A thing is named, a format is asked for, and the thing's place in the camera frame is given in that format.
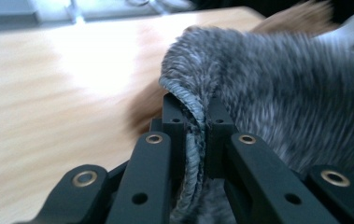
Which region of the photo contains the grey fluffy towel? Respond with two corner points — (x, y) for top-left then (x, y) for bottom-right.
(159, 26), (354, 224)

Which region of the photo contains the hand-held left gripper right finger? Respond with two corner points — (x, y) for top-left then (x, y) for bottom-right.
(206, 98), (341, 224)

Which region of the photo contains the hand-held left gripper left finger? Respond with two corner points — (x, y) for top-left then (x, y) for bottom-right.
(106, 92), (187, 224)

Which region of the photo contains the brown teddy bear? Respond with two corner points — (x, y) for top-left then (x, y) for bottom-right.
(124, 0), (354, 138)

